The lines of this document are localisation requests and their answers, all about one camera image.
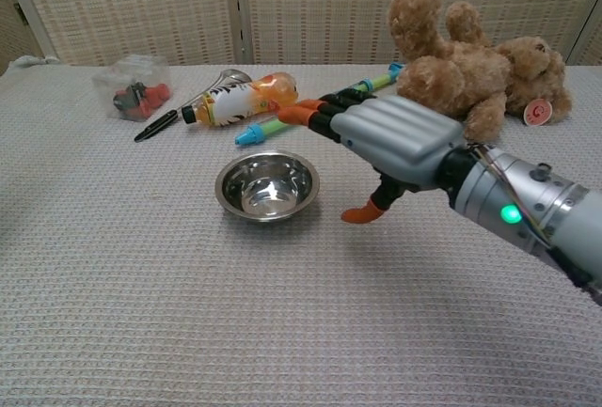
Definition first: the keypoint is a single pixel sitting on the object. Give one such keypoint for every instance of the beige woven tablecloth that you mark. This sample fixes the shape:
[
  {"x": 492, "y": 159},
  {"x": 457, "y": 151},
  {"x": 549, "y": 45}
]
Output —
[{"x": 188, "y": 308}]

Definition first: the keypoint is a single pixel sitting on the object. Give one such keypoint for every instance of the green blue water squirter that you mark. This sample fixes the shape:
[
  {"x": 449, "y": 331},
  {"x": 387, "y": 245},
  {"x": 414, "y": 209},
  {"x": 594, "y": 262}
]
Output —
[{"x": 256, "y": 135}]

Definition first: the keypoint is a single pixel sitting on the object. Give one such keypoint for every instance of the brown teddy bear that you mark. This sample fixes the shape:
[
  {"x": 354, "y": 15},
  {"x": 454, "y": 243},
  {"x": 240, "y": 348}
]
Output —
[{"x": 461, "y": 78}]

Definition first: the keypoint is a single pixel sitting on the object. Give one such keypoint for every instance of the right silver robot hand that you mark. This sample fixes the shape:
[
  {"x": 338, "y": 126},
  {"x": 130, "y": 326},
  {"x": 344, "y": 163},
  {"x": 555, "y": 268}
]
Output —
[{"x": 400, "y": 132}]

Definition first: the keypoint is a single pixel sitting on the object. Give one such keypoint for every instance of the clear bag of toys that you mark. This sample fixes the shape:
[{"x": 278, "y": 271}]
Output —
[{"x": 134, "y": 89}]

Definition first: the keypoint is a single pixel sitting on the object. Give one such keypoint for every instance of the small stainless steel bowl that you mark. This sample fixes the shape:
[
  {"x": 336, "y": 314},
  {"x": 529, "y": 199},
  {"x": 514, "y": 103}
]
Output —
[{"x": 267, "y": 191}]

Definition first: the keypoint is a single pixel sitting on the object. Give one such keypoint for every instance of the orange juice plastic bottle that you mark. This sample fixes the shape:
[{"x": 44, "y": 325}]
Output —
[{"x": 235, "y": 104}]

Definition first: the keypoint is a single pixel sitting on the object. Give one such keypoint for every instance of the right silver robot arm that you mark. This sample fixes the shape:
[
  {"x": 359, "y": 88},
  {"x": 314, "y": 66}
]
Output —
[{"x": 541, "y": 205}]

